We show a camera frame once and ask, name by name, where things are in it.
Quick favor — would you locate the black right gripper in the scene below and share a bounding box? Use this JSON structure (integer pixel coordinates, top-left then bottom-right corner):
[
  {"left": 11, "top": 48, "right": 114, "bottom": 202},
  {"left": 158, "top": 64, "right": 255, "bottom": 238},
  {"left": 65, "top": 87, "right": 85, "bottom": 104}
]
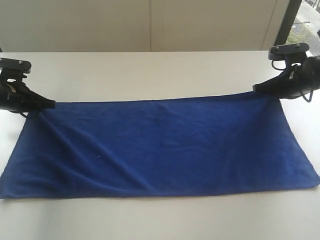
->
[{"left": 252, "top": 56, "right": 320, "bottom": 99}]

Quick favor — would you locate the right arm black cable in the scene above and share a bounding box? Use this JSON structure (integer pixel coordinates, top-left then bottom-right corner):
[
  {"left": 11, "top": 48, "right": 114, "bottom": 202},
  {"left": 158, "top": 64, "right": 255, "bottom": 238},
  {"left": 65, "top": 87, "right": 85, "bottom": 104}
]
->
[{"left": 271, "top": 59, "right": 315, "bottom": 104}]

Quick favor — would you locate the blue towel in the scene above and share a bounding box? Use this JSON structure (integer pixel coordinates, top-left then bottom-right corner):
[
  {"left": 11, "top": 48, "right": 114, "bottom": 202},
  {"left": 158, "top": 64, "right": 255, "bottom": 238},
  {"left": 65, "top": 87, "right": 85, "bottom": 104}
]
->
[{"left": 0, "top": 92, "right": 320, "bottom": 199}]

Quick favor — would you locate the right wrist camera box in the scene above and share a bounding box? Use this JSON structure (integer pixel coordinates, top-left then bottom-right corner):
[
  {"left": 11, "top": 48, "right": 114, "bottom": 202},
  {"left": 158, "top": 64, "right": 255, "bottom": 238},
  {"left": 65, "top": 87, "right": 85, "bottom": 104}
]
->
[{"left": 268, "top": 43, "right": 310, "bottom": 65}]

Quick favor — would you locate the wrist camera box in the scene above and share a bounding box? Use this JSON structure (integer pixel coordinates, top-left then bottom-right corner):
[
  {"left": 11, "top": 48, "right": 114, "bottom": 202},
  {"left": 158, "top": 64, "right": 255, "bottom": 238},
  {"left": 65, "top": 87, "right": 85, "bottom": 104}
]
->
[
  {"left": 0, "top": 57, "right": 32, "bottom": 83},
  {"left": 268, "top": 43, "right": 310, "bottom": 65}
]

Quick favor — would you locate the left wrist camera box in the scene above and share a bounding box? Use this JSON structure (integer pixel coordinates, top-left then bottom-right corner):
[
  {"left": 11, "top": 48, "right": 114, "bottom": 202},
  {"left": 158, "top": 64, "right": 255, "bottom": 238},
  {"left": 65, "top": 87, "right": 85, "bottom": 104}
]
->
[{"left": 0, "top": 57, "right": 32, "bottom": 83}]

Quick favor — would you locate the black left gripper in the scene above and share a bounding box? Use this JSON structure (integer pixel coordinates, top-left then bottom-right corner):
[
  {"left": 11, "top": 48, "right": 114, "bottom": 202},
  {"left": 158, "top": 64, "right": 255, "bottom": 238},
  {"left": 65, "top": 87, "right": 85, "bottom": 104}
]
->
[{"left": 0, "top": 81, "right": 55, "bottom": 113}]

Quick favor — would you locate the dark window frame post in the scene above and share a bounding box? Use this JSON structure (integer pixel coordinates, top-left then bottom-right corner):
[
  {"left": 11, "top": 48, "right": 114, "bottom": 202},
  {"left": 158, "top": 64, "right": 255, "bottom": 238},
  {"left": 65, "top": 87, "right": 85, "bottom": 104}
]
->
[{"left": 274, "top": 0, "right": 302, "bottom": 46}]

